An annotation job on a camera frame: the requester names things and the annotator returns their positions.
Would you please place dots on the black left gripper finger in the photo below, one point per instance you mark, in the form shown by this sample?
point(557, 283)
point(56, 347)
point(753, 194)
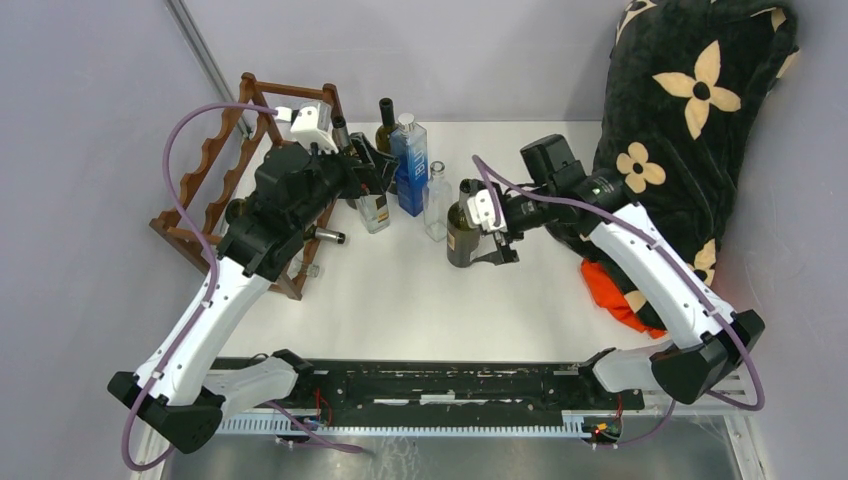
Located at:
point(377, 183)
point(367, 153)

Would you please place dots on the brown wooden wine rack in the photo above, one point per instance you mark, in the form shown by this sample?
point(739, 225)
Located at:
point(251, 91)

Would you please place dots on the orange cloth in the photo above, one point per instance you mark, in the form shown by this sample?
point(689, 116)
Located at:
point(623, 307)

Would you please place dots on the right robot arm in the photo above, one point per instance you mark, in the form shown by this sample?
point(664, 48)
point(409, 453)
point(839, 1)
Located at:
point(709, 349)

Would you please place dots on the green wine bottle brown label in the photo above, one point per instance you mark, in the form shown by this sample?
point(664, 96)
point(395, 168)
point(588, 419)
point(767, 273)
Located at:
point(238, 207)

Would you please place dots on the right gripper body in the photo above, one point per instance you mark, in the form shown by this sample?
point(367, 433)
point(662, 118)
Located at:
point(518, 218)

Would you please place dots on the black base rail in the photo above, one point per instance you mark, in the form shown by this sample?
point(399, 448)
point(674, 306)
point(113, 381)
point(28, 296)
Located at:
point(436, 399)

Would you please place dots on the black floral blanket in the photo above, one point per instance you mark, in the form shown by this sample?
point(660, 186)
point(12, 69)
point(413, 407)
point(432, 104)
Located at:
point(686, 82)

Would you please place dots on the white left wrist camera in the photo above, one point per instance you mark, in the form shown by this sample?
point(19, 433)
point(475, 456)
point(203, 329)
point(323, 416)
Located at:
point(310, 125)

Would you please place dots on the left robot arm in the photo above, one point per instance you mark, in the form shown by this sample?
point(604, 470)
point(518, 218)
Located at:
point(294, 185)

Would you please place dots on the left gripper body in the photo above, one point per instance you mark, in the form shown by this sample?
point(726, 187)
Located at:
point(351, 179)

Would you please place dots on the clear round glass bottle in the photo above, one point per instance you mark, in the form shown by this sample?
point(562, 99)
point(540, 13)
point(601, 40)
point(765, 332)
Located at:
point(438, 199)

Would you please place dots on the clear square bottle black cap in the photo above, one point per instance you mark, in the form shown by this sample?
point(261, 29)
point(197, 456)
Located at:
point(374, 212)

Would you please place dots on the aluminium corner profile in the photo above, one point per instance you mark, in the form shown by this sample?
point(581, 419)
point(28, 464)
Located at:
point(194, 38)

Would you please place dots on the blue square glass bottle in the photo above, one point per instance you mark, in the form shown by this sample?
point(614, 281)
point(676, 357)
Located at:
point(409, 145)

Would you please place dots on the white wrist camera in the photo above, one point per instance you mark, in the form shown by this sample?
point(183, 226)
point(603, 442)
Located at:
point(483, 212)
point(310, 125)

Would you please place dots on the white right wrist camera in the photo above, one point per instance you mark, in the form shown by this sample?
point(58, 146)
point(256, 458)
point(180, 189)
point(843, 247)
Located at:
point(483, 212)

